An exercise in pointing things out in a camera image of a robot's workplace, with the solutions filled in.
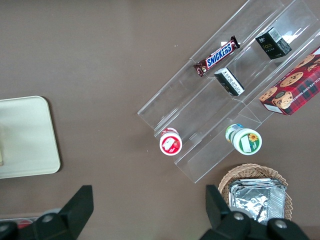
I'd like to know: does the red lid yogurt cup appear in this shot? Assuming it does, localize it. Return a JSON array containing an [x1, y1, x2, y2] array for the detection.
[[159, 127, 183, 157]]

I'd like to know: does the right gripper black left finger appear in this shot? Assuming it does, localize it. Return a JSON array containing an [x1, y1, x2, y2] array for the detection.
[[29, 184, 95, 240]]

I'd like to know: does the snickers chocolate bar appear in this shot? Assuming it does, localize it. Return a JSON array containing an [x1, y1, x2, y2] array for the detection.
[[192, 35, 242, 79]]

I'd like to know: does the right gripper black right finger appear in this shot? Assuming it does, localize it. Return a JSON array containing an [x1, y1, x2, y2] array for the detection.
[[199, 184, 252, 240]]

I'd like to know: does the green lid yogurt cup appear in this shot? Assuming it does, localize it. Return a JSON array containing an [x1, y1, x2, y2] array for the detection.
[[224, 123, 263, 156]]

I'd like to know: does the light wicker basket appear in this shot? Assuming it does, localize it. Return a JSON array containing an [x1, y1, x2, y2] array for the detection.
[[217, 163, 293, 226]]

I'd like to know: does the small black box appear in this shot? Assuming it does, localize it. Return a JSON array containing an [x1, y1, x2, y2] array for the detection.
[[213, 67, 246, 97], [254, 26, 293, 60]]

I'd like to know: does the red tartan cookie box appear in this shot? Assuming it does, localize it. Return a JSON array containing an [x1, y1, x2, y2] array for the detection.
[[258, 45, 320, 117]]

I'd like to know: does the clear acrylic stepped shelf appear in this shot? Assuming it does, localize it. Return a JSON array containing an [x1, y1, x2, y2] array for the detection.
[[189, 0, 320, 124], [136, 58, 264, 185]]

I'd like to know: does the stack of foil trays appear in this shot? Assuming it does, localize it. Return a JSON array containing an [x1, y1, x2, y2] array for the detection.
[[228, 177, 287, 226]]

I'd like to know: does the beige plastic tray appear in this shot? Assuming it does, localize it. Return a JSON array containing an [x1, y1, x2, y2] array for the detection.
[[0, 95, 62, 180]]

